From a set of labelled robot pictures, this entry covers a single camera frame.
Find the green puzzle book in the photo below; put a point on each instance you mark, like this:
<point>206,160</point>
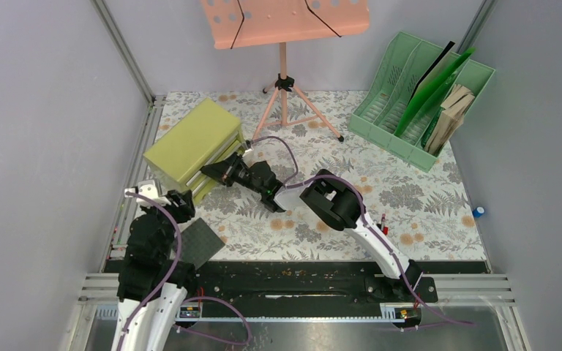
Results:
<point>429,135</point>

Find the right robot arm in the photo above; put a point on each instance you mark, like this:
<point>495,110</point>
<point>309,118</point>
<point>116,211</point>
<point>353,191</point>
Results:
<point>332,199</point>

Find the green file organizer rack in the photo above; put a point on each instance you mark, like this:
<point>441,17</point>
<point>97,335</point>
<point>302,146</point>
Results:
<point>404,100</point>

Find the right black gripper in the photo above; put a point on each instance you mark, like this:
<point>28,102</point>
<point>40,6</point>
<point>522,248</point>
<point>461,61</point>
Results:
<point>225,170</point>

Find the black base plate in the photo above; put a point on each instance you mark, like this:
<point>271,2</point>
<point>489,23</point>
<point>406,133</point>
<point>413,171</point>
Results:
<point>315,286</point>

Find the yellow-green drawer cabinet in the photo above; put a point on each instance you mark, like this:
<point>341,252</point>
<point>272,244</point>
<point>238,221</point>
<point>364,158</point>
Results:
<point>206,135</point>

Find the dark grey studded plate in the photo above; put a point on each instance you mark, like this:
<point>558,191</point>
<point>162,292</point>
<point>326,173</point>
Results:
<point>199,243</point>

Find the floral tablecloth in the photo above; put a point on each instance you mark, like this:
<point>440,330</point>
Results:
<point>427,214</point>

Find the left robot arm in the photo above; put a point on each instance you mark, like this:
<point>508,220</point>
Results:
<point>153,281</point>

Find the pink music stand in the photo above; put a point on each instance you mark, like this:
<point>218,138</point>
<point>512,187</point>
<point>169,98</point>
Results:
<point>240,24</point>

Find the grey cable duct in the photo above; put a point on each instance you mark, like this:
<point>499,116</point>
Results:
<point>381,313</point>

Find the red marker pen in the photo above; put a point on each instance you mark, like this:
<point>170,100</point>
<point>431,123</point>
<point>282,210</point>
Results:
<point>384,228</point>

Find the green transparent folder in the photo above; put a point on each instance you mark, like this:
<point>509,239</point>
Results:
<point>423,94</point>

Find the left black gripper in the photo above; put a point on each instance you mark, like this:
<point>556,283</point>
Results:
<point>181,203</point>

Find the purple puzzle book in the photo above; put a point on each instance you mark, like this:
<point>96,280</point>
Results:
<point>454,108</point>

